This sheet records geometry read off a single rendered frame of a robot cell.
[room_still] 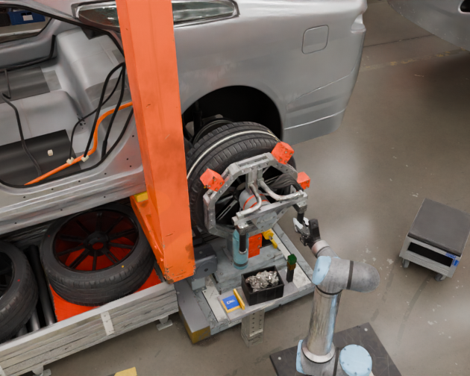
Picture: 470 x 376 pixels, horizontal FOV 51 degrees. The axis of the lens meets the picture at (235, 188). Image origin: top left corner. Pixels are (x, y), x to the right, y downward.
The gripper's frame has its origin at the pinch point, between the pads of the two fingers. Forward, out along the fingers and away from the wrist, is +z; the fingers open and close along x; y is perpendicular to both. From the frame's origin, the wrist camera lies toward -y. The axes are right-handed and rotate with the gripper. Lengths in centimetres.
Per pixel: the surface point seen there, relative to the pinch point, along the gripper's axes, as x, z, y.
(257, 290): -31.4, -15.2, 27.2
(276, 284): -19.9, -15.1, 28.8
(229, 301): -45, -10, 35
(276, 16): 18, 65, -82
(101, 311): -109, 21, 44
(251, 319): -34, -15, 53
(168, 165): -64, 11, -51
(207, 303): -45, 24, 82
